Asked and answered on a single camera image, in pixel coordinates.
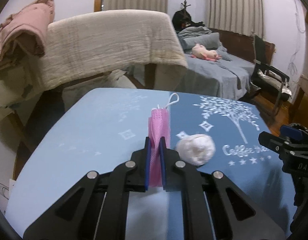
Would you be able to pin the pink plush toy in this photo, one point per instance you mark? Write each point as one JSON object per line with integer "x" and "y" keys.
{"x": 200, "y": 52}

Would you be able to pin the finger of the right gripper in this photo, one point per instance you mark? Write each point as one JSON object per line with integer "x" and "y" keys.
{"x": 291, "y": 132}

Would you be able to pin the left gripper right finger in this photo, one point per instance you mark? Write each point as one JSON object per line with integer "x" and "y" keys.
{"x": 213, "y": 206}

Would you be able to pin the pink foam net sleeve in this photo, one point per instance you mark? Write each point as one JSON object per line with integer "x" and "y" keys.
{"x": 159, "y": 126}

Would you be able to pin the right beige curtain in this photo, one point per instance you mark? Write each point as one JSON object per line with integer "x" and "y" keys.
{"x": 245, "y": 17}

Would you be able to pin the brown wooden wardrobe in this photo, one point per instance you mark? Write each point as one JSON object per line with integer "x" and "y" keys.
{"x": 298, "y": 111}

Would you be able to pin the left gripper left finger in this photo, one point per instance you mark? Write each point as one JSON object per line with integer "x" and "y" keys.
{"x": 96, "y": 206}

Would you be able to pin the pink quilted jacket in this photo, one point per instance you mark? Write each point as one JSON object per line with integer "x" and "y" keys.
{"x": 25, "y": 32}

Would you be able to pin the blue patterned table cloth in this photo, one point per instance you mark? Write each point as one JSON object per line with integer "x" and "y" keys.
{"x": 106, "y": 126}

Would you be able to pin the silver chair cushion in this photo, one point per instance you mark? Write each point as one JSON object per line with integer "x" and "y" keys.
{"x": 274, "y": 83}

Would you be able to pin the small white tissue ball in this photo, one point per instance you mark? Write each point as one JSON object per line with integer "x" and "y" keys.
{"x": 196, "y": 149}

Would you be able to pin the bed with grey sheet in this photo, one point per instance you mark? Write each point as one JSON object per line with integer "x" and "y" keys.
{"x": 228, "y": 79}

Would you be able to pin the beige striped blanket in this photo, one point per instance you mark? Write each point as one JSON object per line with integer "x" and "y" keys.
{"x": 91, "y": 44}

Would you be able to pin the wooden coat stand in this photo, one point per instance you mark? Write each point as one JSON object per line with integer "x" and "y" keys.
{"x": 185, "y": 4}

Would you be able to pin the black metal armchair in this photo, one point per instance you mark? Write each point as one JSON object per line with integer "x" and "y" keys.
{"x": 261, "y": 64}

